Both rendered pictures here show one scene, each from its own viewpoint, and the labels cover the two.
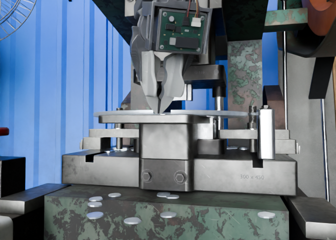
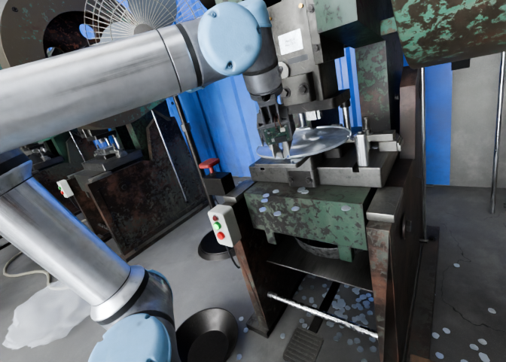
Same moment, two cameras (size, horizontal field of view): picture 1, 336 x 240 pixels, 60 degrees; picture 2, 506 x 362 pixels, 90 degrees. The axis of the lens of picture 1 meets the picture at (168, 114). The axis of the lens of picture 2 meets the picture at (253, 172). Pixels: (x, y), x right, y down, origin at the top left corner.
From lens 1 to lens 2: 0.36 m
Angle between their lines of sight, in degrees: 35
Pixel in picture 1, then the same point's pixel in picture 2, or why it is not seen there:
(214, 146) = (335, 153)
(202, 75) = (321, 107)
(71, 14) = not seen: hidden behind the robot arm
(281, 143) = (385, 144)
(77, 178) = (258, 177)
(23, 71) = not seen: hidden behind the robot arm
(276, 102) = (408, 87)
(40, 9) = not seen: hidden behind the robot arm
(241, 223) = (338, 208)
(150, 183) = (294, 183)
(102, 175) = (270, 177)
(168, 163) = (301, 173)
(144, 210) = (289, 201)
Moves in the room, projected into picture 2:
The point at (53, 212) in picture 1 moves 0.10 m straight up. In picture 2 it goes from (249, 200) to (242, 174)
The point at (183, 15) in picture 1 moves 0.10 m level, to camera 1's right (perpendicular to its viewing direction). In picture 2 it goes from (275, 128) to (321, 120)
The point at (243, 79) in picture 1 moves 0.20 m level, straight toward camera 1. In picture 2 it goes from (370, 80) to (352, 91)
